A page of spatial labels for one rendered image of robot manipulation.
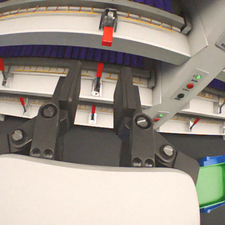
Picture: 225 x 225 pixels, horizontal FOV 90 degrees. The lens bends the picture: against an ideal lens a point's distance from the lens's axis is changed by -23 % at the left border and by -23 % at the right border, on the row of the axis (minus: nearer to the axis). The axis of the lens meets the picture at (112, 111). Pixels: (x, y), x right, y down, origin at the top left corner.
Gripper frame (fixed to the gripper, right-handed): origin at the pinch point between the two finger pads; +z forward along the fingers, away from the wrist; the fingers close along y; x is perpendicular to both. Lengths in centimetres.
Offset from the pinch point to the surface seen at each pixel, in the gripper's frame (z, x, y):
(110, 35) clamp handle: 10.3, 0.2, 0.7
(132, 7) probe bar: 18.6, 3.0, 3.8
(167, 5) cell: 22.9, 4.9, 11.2
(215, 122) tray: 27, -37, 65
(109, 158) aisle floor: 13, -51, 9
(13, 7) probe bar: 18.9, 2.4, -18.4
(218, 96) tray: 24, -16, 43
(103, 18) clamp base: 15.1, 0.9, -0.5
